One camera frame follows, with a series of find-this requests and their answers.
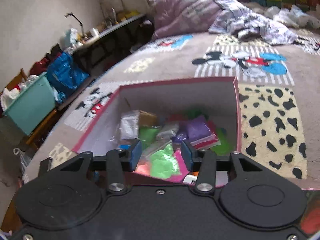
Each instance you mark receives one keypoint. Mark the cartoon mouse printed blanket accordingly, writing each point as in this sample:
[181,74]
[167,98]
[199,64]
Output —
[175,62]

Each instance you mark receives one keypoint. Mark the white cup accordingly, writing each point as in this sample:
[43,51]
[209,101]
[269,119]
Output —
[95,32]

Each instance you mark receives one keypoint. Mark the bright green packet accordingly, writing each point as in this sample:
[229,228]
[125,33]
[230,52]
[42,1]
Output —
[163,163]

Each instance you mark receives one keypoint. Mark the lavender patterned clothes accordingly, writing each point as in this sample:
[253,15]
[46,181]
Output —
[250,22]

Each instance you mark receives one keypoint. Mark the teal plastic bin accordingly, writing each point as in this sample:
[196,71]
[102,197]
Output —
[32,107]

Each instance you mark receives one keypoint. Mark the blue plastic bag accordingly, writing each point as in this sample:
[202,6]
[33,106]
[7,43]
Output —
[66,76]

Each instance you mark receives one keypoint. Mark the dark desk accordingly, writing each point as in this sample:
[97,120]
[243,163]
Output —
[112,33]

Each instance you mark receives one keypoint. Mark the purple quilt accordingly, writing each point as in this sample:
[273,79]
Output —
[185,10]

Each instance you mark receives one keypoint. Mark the clear plastic bag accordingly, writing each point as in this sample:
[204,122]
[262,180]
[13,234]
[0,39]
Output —
[22,158]

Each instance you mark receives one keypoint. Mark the red cloth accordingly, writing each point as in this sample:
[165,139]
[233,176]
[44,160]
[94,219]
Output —
[40,66]

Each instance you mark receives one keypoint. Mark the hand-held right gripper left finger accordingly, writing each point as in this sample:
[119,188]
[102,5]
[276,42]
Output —
[135,155]

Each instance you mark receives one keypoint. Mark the pile of coloured packets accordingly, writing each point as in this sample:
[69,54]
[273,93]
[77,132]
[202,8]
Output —
[197,130]

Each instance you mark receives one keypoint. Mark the white charger plug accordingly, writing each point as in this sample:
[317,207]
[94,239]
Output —
[189,179]

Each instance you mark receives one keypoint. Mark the wooden chair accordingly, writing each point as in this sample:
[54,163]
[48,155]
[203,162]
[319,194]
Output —
[42,128]

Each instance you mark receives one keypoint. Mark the pink cardboard box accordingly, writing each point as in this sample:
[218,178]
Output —
[175,97]

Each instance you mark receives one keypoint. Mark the white plastic bags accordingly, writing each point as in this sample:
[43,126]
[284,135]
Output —
[290,15]

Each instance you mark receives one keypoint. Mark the white clothes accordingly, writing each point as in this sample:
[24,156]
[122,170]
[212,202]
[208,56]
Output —
[10,97]

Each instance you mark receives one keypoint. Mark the yellow boxes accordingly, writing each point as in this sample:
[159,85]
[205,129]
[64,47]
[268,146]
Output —
[127,15]

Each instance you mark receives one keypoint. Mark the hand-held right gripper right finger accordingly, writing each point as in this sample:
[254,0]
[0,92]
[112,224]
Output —
[187,155]

